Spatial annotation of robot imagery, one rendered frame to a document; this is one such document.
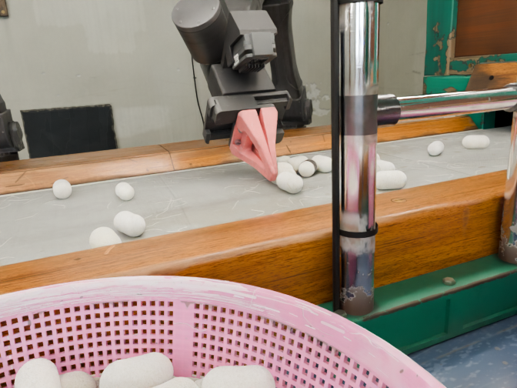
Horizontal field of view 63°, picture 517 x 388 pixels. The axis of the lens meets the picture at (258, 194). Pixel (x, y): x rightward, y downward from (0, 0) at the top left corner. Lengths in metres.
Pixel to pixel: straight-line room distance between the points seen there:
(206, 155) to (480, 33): 0.57
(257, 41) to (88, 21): 2.09
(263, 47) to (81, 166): 0.29
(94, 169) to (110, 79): 1.91
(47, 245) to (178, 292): 0.19
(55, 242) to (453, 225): 0.32
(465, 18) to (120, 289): 0.85
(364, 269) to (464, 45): 0.74
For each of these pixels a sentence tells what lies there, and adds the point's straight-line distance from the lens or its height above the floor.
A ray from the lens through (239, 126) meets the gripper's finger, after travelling 0.48.
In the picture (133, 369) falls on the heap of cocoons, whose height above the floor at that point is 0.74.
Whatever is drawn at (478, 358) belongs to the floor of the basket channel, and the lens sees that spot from 0.34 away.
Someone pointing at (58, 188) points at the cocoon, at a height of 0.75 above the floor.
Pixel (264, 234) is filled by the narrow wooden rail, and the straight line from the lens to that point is 0.28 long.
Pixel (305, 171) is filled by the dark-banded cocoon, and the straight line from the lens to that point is 0.51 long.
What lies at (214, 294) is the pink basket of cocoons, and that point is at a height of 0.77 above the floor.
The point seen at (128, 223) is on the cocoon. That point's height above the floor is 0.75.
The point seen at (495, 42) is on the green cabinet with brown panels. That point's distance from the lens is 0.92.
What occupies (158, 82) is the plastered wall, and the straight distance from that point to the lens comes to 2.50.
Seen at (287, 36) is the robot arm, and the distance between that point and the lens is 0.87.
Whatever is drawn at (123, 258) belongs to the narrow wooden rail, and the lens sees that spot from 0.27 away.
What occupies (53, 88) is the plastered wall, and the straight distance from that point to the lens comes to 2.52.
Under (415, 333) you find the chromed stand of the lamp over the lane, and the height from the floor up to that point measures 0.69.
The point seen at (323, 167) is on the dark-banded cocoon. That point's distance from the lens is 0.53.
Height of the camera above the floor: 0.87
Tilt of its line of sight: 16 degrees down
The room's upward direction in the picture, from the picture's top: 3 degrees counter-clockwise
